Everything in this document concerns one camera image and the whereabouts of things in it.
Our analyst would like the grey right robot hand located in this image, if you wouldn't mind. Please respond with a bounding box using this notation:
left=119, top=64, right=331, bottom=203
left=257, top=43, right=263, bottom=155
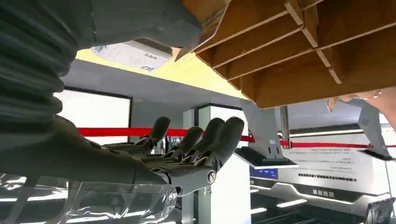
left=0, top=0, right=246, bottom=224

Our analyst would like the red barrier tape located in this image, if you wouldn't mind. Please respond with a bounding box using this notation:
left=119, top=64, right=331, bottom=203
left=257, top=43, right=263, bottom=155
left=77, top=127, right=396, bottom=150

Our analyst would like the black framed window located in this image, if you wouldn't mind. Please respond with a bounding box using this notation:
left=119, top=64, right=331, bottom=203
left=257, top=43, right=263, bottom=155
left=53, top=86, right=134, bottom=146

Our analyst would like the ribbed grey right arm sleeve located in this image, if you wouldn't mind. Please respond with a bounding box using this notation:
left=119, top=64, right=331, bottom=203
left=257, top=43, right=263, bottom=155
left=0, top=0, right=79, bottom=152

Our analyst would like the grey kiosk stand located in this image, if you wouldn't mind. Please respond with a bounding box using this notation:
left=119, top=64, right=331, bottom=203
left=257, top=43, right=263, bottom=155
left=340, top=98, right=394, bottom=161
left=234, top=101, right=299, bottom=170

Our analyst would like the wooden card box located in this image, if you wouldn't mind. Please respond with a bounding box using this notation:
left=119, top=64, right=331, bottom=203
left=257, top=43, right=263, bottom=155
left=182, top=0, right=396, bottom=109

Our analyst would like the white display counter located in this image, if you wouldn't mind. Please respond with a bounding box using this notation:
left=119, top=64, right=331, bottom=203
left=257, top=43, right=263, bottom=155
left=249, top=123, right=396, bottom=217

